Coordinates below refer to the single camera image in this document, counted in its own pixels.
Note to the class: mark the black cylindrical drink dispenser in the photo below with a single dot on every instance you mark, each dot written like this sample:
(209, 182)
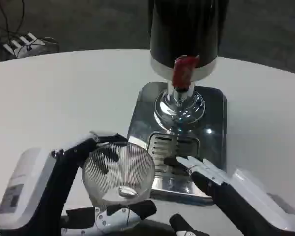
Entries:
(184, 32)

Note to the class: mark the white power strip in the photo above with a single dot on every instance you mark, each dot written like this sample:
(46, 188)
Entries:
(22, 43)

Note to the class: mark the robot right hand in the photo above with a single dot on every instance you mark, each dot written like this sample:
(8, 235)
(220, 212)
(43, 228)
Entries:
(236, 196)

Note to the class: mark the steel drip tray base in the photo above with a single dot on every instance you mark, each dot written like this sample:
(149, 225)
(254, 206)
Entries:
(214, 118)

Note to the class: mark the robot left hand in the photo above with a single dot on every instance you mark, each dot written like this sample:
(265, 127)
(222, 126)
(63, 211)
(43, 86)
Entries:
(46, 186)

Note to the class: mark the clear ribbed glass cup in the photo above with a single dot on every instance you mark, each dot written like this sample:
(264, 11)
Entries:
(127, 167)

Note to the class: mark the slotted steel drip grid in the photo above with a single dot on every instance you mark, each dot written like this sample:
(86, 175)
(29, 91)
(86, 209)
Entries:
(162, 145)

